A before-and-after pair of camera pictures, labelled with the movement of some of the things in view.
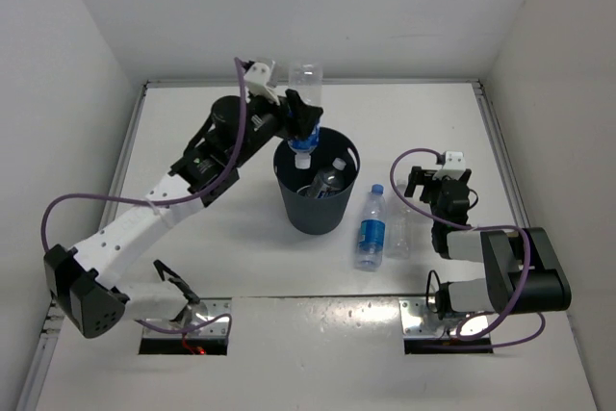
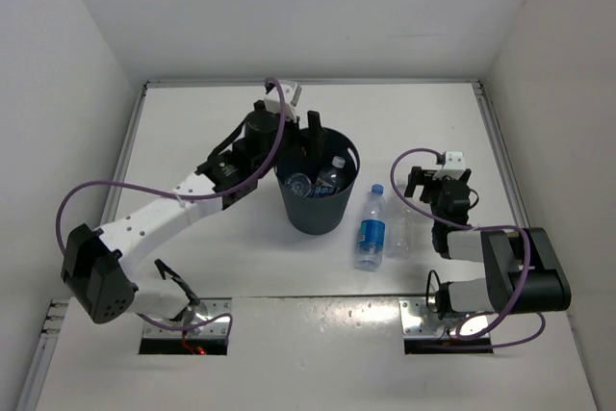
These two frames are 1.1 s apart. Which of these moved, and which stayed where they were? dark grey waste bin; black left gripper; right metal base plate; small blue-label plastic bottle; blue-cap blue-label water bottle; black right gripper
Moved: black left gripper; small blue-label plastic bottle
Stayed: dark grey waste bin; blue-cap blue-label water bottle; right metal base plate; black right gripper
